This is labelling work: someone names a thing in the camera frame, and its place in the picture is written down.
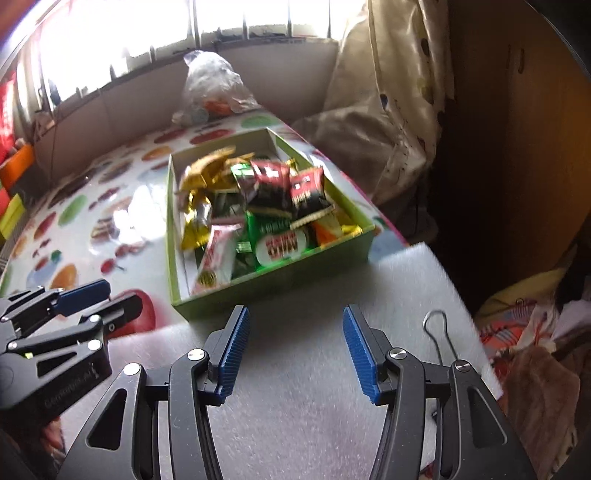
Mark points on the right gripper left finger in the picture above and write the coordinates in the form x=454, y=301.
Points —
x=119, y=440

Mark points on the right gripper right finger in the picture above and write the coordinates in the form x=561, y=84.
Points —
x=474, y=439

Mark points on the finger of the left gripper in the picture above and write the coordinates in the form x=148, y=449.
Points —
x=24, y=312
x=103, y=319

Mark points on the brown white nougat candy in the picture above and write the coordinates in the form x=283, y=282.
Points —
x=216, y=267

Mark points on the yellow peanut crisp packet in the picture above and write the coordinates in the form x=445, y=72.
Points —
x=200, y=174
x=224, y=179

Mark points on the long gold snack bar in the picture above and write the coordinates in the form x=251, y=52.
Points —
x=196, y=219

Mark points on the person's left hand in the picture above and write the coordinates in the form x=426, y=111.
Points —
x=52, y=438

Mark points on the yellow green box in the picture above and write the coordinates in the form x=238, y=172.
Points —
x=11, y=216

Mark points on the orange box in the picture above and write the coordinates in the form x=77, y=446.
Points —
x=15, y=166

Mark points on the green white cardboard box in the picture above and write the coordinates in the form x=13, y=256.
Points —
x=249, y=280

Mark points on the green Milo packet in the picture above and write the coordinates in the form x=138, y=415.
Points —
x=273, y=241

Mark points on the red candy packet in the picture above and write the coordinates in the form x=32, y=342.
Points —
x=307, y=193
x=271, y=189

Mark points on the red snack bag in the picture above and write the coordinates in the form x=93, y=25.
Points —
x=6, y=117

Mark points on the orange yellow snack packet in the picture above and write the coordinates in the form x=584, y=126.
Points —
x=334, y=226

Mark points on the clear plastic bag with items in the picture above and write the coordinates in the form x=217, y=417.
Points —
x=212, y=90

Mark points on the beige patterned curtain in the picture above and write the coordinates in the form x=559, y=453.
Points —
x=381, y=120

